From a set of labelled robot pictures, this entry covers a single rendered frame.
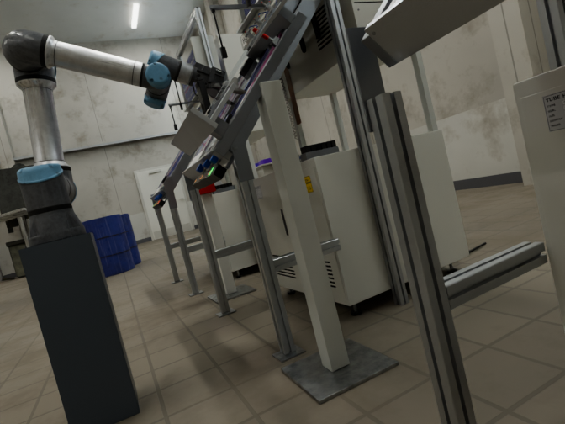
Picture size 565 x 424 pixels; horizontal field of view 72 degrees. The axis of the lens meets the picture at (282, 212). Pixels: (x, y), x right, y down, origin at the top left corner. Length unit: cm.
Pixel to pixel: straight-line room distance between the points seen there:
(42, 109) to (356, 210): 111
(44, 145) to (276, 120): 77
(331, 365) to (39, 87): 124
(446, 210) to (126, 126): 1180
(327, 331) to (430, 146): 96
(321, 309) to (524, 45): 364
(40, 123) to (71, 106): 1166
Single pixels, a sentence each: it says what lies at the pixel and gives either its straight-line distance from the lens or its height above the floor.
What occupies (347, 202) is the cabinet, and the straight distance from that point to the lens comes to 148.
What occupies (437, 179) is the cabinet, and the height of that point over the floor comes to 42.
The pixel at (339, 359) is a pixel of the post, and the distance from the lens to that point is 118.
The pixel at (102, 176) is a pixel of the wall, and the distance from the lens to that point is 1270.
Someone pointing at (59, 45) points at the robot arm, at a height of 111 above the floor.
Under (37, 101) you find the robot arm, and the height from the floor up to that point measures 99.
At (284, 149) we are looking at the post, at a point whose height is 64.
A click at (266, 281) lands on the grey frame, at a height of 26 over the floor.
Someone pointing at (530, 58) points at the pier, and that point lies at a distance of 436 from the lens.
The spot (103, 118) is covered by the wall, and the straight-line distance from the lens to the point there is 1303.
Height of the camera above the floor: 53
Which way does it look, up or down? 3 degrees down
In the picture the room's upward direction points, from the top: 14 degrees counter-clockwise
